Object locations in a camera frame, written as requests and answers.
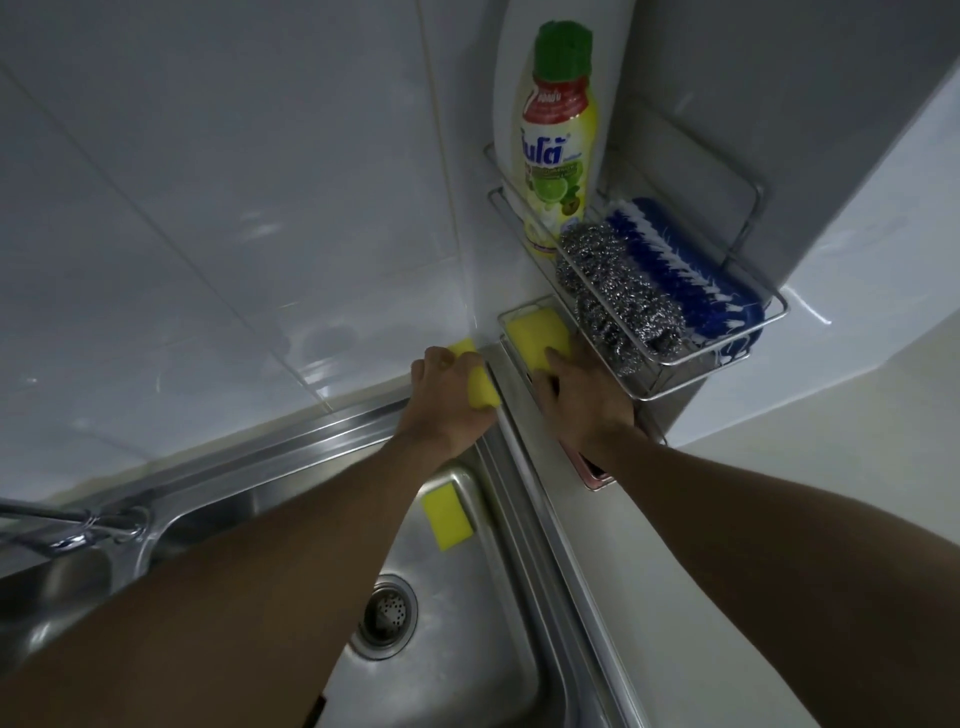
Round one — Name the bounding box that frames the person's left forearm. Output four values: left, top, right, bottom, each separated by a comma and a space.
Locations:
0, 431, 459, 728

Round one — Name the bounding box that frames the red tray with black sponge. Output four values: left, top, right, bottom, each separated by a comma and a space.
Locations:
558, 438, 618, 493

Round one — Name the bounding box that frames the green-capped dish soap bottle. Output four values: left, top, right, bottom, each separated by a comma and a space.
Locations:
513, 20, 601, 262

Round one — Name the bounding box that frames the stainless steel double sink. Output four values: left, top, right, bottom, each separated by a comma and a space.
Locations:
0, 352, 646, 728

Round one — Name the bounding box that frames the white pump bottle blue pump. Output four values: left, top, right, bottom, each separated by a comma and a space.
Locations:
493, 0, 637, 204

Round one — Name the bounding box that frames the person's right hand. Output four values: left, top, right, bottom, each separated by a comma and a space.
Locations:
530, 343, 639, 460

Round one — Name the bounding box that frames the person's left hand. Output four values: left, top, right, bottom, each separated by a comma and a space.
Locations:
393, 344, 504, 460

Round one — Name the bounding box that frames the person's right forearm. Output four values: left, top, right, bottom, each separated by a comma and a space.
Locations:
581, 423, 960, 728

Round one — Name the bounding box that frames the blue white scrub brush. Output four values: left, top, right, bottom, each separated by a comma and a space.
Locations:
602, 197, 768, 361

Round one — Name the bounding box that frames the chrome gooseneck faucet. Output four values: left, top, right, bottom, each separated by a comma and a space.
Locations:
0, 496, 155, 560

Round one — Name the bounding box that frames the steel wool scrubber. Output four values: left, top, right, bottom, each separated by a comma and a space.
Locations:
554, 221, 688, 378

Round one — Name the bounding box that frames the yellow sponge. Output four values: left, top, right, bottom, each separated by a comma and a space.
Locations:
506, 308, 575, 374
446, 338, 502, 412
421, 482, 476, 553

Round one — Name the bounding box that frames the two-tier metal wire rack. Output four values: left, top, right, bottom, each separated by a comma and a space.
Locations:
483, 104, 790, 493

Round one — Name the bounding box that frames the metal drain strainer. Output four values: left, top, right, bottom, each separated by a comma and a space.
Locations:
350, 573, 420, 661

